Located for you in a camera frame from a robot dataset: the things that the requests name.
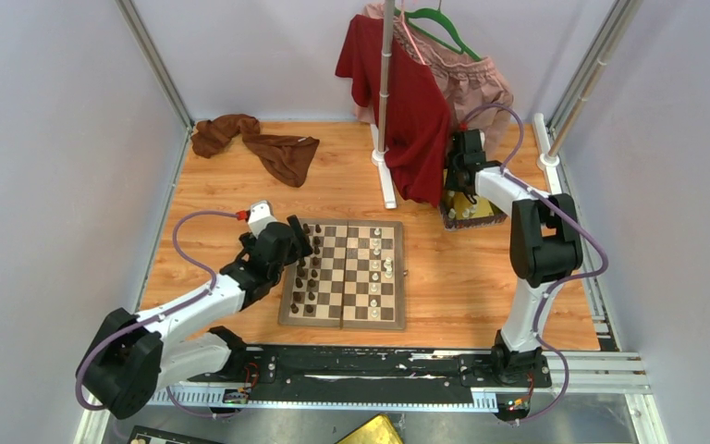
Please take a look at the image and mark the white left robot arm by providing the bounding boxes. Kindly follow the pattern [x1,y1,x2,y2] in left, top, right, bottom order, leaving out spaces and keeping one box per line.
[74,203,312,419]

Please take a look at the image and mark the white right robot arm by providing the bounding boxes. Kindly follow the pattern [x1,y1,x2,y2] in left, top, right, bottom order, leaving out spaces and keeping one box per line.
[446,129,583,387]

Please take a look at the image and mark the white chess pieces in tray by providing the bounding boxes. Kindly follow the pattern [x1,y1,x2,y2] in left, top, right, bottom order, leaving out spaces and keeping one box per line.
[446,192,478,220]

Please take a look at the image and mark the wooden chess board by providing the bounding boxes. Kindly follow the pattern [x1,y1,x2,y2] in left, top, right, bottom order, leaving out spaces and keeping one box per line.
[278,218,406,330]

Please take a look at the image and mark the red hanging shirt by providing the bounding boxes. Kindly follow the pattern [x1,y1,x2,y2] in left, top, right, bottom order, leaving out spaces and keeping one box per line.
[335,15,450,207]

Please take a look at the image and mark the yellow transparent tray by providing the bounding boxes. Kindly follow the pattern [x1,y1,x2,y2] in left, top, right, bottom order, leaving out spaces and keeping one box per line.
[439,190,508,231]

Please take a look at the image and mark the pink hanging garment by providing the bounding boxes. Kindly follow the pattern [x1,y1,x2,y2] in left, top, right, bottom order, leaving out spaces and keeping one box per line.
[354,3,516,161]

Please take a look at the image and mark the white corner rack foot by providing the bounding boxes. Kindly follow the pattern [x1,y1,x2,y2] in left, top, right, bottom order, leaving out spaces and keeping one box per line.
[532,113,567,194]

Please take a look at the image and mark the brown crumpled cloth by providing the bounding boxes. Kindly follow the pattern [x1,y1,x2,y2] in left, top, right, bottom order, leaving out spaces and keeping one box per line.
[191,114,320,188]

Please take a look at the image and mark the white clothes rack stand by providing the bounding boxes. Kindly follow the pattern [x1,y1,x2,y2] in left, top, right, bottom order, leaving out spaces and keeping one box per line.
[371,0,398,210]

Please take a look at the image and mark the green clothes hanger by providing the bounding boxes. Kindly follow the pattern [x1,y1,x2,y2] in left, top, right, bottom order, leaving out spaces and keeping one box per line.
[394,1,482,62]

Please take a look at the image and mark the yellow object at bottom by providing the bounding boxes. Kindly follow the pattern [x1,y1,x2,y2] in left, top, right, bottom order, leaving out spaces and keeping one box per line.
[337,413,403,444]

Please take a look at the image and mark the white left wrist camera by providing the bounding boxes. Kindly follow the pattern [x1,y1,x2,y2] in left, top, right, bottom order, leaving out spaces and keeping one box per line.
[247,200,276,238]

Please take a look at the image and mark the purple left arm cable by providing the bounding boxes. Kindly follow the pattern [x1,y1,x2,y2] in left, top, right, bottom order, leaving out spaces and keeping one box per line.
[74,210,249,413]

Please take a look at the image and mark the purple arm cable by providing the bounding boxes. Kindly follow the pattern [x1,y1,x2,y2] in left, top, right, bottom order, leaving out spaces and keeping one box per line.
[459,103,610,424]
[74,210,249,413]

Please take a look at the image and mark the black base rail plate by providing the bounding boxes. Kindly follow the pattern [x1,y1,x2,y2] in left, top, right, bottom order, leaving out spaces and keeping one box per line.
[186,345,552,411]

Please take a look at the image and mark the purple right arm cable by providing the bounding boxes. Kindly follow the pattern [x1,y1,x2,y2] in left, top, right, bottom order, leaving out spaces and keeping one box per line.
[459,103,610,424]

